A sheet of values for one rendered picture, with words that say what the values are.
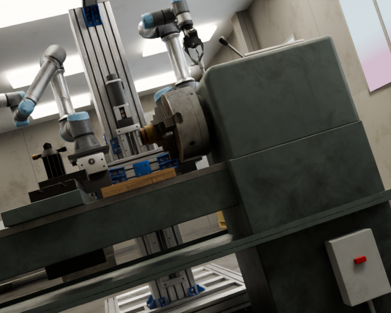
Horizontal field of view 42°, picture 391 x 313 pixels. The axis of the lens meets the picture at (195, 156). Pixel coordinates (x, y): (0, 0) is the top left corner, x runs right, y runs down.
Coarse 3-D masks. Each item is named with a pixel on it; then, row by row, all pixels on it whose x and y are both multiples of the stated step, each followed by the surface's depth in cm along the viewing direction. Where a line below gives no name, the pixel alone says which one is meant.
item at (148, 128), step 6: (144, 126) 221; (150, 126) 220; (138, 132) 222; (144, 132) 218; (150, 132) 218; (144, 138) 218; (150, 138) 218; (156, 138) 219; (144, 144) 220; (150, 144) 221
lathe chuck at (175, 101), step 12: (168, 96) 215; (180, 96) 214; (168, 108) 217; (180, 108) 210; (192, 108) 210; (192, 120) 209; (168, 132) 238; (180, 132) 209; (192, 132) 210; (180, 144) 213; (180, 156) 224; (192, 156) 219
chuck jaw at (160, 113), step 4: (156, 108) 229; (160, 108) 229; (156, 112) 228; (160, 112) 228; (164, 112) 227; (156, 116) 226; (160, 116) 226; (164, 116) 226; (152, 120) 225; (156, 120) 225; (160, 120) 224; (152, 124) 223; (156, 124) 223
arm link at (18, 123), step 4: (12, 108) 273; (16, 108) 273; (12, 112) 274; (12, 116) 274; (16, 116) 269; (16, 120) 273; (20, 120) 272; (24, 120) 273; (28, 120) 276; (16, 124) 273; (20, 124) 273; (24, 124) 274; (28, 124) 277
